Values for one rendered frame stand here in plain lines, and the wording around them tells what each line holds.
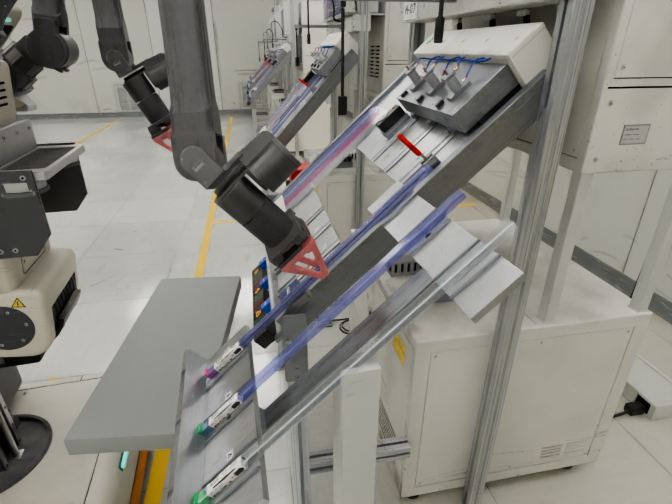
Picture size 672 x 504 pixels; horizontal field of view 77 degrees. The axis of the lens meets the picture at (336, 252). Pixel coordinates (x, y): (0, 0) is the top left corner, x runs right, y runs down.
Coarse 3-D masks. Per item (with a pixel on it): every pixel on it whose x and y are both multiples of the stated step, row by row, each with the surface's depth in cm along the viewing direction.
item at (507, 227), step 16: (512, 224) 46; (496, 240) 46; (464, 256) 48; (480, 256) 47; (448, 272) 48; (464, 272) 47; (432, 288) 48; (448, 288) 48; (416, 304) 48; (400, 320) 48; (384, 336) 48; (368, 352) 49; (352, 368) 49; (320, 384) 51; (336, 384) 49; (304, 400) 51; (320, 400) 50; (288, 416) 51; (304, 416) 50; (272, 432) 51; (256, 448) 51; (208, 496) 52
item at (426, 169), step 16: (416, 176) 66; (400, 192) 66; (384, 208) 67; (368, 224) 67; (352, 240) 68; (336, 256) 68; (304, 288) 69; (288, 304) 70; (272, 320) 70; (256, 336) 71
